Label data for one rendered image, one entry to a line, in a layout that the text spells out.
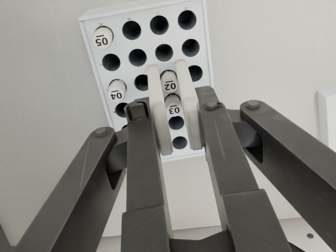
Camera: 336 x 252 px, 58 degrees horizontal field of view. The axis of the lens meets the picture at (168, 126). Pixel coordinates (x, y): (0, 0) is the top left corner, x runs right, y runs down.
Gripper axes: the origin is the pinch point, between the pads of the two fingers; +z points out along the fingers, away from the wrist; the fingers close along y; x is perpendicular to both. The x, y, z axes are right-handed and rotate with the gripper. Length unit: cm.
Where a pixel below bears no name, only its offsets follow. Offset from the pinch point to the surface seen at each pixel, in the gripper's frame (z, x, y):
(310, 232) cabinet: 7.2, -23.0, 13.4
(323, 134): 7.1, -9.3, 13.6
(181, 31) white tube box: 4.2, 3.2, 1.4
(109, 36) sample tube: 2.9, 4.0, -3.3
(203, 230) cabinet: 9.1, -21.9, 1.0
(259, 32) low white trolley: 7.7, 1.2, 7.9
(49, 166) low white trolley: 7.7, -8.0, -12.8
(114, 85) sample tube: 3.1, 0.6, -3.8
